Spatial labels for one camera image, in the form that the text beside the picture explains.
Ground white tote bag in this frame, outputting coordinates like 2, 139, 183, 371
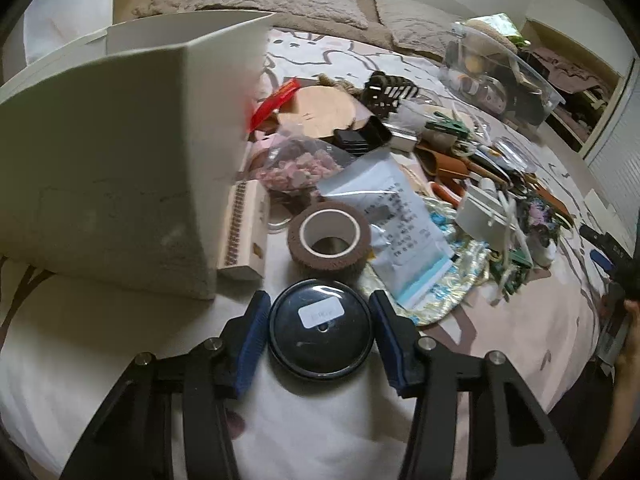
22, 0, 116, 66

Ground white and blue foil pouch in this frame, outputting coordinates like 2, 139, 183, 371
316, 147, 453, 309

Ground silver metal bar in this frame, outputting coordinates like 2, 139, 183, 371
387, 127, 418, 151

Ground bag of pink candy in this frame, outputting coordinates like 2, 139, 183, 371
250, 127, 358, 193

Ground white cardboard box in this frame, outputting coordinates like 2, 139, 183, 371
0, 10, 277, 301

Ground jute rope knot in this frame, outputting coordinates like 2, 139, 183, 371
317, 74, 371, 98

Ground red packet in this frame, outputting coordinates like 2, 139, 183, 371
249, 77, 301, 133

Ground beige harmonica box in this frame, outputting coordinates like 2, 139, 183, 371
217, 179, 268, 281

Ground white louvered door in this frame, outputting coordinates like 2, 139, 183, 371
582, 60, 640, 221

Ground brown leather case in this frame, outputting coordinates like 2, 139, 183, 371
530, 187, 576, 226

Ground wooden closet niche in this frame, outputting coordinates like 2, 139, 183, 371
520, 17, 636, 153

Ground person's right forearm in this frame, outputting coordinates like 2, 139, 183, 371
587, 350, 640, 480

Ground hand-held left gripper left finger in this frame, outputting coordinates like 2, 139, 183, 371
60, 290, 272, 480

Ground fluffy beige blanket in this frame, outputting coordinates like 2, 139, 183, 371
132, 0, 186, 18

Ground black round tin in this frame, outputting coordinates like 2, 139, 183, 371
267, 279, 375, 380

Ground round wooden lid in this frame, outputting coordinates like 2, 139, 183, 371
277, 85, 358, 138

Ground beige quilted pillow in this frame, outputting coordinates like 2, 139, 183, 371
375, 0, 466, 56
177, 0, 368, 28

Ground black hair claw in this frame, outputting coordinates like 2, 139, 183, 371
362, 71, 418, 116

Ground pink clothes pile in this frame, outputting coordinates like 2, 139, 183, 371
530, 47, 613, 93

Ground clear plastic storage bin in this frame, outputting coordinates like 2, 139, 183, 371
440, 22, 566, 128

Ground small black case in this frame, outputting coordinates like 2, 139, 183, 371
334, 115, 391, 153

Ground gold brocade pouch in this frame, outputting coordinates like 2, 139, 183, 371
362, 195, 493, 328

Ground brown tape roll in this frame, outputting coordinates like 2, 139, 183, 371
287, 200, 372, 286

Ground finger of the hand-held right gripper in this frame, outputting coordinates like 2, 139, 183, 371
580, 225, 631, 273

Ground brown leather pouch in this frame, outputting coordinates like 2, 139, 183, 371
417, 145, 473, 186

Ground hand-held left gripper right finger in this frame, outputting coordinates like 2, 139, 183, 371
368, 289, 581, 480

